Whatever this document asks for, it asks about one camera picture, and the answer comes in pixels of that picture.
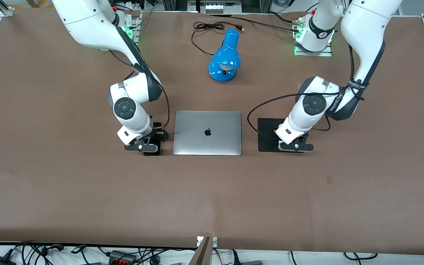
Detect black phone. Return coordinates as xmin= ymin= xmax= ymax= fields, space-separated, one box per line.
xmin=143 ymin=139 xmax=161 ymax=156

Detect black mouse pad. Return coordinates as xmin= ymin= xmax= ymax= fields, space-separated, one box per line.
xmin=258 ymin=118 xmax=308 ymax=152

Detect silver closed laptop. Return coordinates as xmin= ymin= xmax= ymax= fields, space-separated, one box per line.
xmin=173 ymin=110 xmax=242 ymax=156

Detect brown table cover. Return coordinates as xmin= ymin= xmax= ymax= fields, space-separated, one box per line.
xmin=0 ymin=7 xmax=424 ymax=256

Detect blue desk lamp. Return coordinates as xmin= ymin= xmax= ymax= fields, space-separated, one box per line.
xmin=208 ymin=28 xmax=241 ymax=82

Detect black orange power adapter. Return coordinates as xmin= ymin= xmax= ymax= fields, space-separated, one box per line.
xmin=108 ymin=250 xmax=137 ymax=264

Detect grey power strip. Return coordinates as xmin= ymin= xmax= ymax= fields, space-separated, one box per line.
xmin=199 ymin=0 xmax=243 ymax=14

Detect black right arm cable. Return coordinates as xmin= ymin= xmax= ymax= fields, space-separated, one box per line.
xmin=108 ymin=50 xmax=171 ymax=128

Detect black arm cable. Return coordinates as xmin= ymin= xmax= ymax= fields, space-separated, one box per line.
xmin=108 ymin=50 xmax=171 ymax=128
xmin=247 ymin=44 xmax=356 ymax=139

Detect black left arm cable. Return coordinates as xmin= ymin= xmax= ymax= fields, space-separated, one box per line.
xmin=247 ymin=44 xmax=356 ymax=139

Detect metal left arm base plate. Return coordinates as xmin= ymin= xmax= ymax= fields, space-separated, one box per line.
xmin=293 ymin=16 xmax=333 ymax=57

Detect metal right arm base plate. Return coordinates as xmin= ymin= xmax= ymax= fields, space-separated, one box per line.
xmin=122 ymin=11 xmax=143 ymax=46

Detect black cable to base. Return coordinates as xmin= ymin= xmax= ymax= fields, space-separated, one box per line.
xmin=211 ymin=14 xmax=298 ymax=33

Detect black lamp power cable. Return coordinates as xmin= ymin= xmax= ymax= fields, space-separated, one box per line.
xmin=191 ymin=21 xmax=244 ymax=56

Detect white metal bracket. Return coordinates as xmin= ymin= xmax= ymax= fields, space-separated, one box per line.
xmin=197 ymin=236 xmax=218 ymax=247

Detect black looped cable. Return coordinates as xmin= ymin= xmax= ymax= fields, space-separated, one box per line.
xmin=343 ymin=252 xmax=379 ymax=265

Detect tangled black floor cables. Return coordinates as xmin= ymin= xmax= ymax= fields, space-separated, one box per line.
xmin=0 ymin=241 xmax=198 ymax=265

